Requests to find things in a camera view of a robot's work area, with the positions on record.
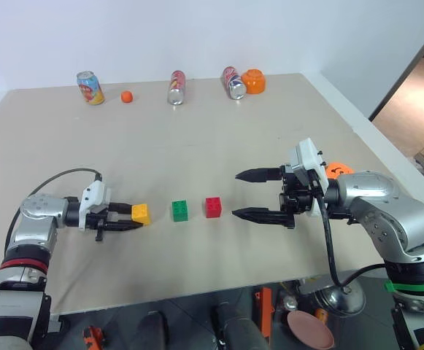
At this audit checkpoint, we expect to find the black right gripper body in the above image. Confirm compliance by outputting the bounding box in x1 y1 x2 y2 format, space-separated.
279 164 322 216

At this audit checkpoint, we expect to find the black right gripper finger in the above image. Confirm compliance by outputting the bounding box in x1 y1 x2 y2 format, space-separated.
232 207 295 229
235 166 284 183

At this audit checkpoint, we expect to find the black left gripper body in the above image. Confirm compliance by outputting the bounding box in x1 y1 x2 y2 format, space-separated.
85 203 112 243

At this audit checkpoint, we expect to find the yellow toy brick cube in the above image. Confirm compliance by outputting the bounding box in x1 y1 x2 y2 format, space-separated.
131 203 153 227

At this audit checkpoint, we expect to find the red toy brick cube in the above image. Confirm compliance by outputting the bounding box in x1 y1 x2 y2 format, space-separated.
204 196 223 219

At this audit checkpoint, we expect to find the orange round toy with face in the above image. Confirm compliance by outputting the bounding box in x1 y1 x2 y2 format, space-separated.
324 161 355 180

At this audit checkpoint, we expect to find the green toy brick cube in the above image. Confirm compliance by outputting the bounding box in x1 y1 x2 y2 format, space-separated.
171 199 190 222

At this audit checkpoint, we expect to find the orange pumpkin shaped cup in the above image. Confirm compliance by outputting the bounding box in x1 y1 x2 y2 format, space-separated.
241 69 269 96

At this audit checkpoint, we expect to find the orange and black tool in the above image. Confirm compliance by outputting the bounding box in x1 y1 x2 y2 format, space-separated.
253 287 275 340

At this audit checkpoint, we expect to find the red and blue drink can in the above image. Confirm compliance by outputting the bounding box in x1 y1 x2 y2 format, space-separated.
223 66 247 101

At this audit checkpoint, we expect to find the dark rounded shape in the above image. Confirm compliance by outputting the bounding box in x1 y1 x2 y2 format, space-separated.
210 301 271 350

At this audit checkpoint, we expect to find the small orange and black object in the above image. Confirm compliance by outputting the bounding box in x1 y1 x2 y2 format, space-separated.
82 325 107 348

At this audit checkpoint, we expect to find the silver metal dome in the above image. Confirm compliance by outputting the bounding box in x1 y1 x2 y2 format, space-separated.
313 283 366 319

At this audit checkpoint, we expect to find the fruit print drink can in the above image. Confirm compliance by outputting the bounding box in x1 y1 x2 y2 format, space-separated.
76 70 106 107

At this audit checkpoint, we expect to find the pink round plate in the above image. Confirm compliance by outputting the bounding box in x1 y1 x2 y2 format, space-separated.
286 310 336 349

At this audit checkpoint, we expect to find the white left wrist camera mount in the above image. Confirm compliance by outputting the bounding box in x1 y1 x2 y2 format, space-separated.
78 181 112 230

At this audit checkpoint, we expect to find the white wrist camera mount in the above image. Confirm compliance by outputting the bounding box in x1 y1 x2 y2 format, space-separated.
288 137 330 218
78 181 112 230

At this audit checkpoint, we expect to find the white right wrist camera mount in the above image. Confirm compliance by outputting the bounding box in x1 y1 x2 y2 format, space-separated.
288 137 330 218

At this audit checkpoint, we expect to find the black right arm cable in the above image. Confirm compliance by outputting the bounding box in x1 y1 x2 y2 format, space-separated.
310 170 390 292

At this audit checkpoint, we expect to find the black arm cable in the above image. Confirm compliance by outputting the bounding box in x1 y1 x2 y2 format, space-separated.
6 167 104 252
310 170 390 292

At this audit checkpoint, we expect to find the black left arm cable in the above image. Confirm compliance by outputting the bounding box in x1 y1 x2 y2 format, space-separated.
6 167 104 252

